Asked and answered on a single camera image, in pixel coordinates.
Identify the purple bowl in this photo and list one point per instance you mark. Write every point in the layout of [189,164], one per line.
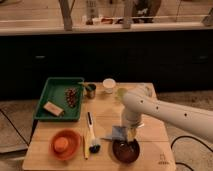
[126,152]

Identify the person in background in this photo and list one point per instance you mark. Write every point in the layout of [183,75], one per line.
[135,11]

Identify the metal can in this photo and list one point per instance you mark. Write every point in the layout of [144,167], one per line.
[91,91]

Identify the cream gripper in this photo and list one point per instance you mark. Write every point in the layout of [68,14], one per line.
[131,133]

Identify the brown grape bunch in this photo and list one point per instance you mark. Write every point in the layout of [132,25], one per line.
[71,94]

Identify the blue sponge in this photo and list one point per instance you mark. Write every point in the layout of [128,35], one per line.
[119,133]

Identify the wooden block in tray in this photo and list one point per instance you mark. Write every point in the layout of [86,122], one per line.
[53,109]

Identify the green plastic tray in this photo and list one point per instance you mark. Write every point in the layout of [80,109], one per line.
[54,91]

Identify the white cup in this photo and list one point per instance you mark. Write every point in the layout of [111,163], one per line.
[109,85]

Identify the orange bowl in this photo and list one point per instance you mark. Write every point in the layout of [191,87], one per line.
[74,140]

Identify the green translucent cup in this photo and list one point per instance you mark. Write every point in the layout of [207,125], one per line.
[120,93]

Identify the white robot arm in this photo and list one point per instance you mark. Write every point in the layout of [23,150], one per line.
[138,101]

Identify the orange fruit in bowl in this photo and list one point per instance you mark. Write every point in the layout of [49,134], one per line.
[61,144]

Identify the yellow banana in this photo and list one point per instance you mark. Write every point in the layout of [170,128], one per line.
[86,146]

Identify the black dish brush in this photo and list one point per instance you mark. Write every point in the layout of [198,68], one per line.
[94,141]

